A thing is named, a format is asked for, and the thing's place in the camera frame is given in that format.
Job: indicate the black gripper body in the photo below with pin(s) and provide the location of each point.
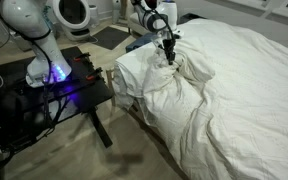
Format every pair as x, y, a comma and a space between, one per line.
169, 46

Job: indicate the white quilted duvet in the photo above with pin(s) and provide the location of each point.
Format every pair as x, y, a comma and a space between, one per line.
244, 100

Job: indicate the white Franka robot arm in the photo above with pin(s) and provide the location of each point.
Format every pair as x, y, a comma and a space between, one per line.
34, 26

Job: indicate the blue hard-shell suitcase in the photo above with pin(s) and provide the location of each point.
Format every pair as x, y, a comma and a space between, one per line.
139, 41

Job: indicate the white armchair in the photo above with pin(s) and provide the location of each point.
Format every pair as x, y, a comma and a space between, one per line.
137, 24

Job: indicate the mattress with white sheet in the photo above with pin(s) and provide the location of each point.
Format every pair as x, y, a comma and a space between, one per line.
130, 70

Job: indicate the dark floor mat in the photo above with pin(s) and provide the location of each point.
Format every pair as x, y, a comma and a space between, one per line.
110, 37

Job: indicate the orange black clamp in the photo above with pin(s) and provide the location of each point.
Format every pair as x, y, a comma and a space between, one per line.
94, 74
81, 57

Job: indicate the small white bin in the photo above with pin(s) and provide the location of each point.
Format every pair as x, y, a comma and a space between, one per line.
94, 15

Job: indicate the black robot table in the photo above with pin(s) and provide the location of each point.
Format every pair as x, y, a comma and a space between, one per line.
84, 90

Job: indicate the round white appliance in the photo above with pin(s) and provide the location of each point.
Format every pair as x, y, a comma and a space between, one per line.
71, 16

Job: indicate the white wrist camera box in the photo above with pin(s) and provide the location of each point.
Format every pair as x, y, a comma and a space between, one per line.
180, 33

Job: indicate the light wooden bed frame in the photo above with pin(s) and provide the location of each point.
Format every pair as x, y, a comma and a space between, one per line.
110, 85

